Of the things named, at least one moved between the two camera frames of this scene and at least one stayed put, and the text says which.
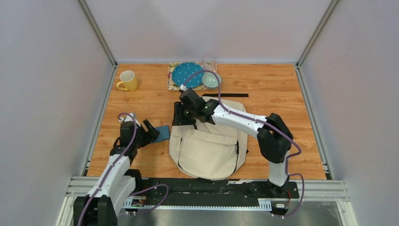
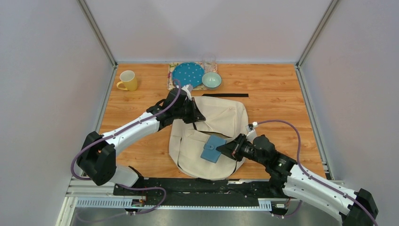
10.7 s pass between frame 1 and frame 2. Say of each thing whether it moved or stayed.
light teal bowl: stayed
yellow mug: stayed
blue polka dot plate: stayed
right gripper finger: moved
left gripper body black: moved
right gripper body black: moved
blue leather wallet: moved
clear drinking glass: stayed
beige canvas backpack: stayed
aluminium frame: stayed
